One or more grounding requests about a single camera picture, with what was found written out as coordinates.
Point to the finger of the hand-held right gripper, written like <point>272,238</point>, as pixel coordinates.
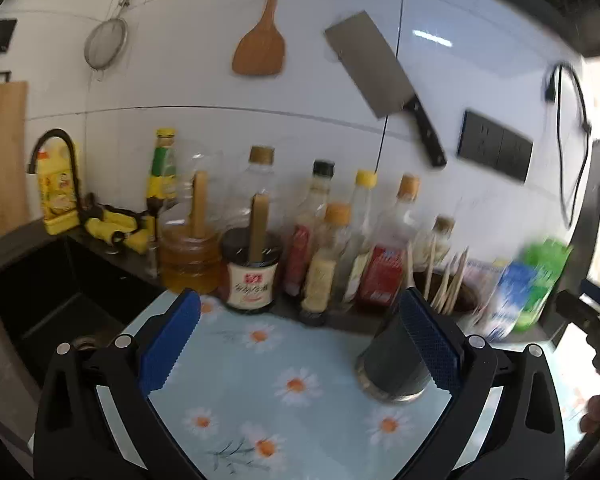
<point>597,290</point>
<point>572,305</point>

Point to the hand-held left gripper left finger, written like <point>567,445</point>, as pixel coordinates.
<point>170,340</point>

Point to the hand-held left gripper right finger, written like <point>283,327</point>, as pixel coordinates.
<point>427,340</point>

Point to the black cylindrical utensil holder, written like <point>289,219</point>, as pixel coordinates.
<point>390,360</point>

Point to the pile of wooden chopsticks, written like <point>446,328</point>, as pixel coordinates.
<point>451,290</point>

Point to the green sugar bag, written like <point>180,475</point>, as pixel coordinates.
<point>545,275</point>

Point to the white and blue salt bag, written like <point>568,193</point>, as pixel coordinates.
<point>510,300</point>

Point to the light-blue daisy tablecloth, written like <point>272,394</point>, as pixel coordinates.
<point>230,360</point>

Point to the clear jug of amber oil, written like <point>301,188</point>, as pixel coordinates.
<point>187,265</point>

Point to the dark upright panel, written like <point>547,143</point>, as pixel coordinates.
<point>587,210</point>

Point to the soy sauce jug white label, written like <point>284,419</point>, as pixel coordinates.
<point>250,285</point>

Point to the tan-cap bottle of green liquid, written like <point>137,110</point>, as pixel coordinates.
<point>442,225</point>

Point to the black sink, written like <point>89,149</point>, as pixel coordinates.
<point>55,310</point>

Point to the yellow and black scrubber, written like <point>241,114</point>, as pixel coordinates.
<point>110,227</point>

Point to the tall clear yellow-cap bottle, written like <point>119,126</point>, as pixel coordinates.
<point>362,210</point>

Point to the black-cap bottle red label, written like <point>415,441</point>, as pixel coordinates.
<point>300,255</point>

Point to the green-label bottle yellow cap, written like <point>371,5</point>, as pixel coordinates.
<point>162,175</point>

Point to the yellow dish soap bottle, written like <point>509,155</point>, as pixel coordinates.
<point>57,195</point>

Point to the black faucet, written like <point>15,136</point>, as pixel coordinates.
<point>55,133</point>

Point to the wooden cutting board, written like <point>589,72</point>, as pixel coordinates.
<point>2,160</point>

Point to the wooden spatula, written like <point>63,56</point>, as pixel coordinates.
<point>260,50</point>

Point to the metal mesh strainer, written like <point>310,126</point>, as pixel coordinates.
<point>105,42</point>

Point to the black wall outlet panel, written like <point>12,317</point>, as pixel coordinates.
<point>495,145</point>

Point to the small black wall panel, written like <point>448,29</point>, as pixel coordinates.
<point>0,36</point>

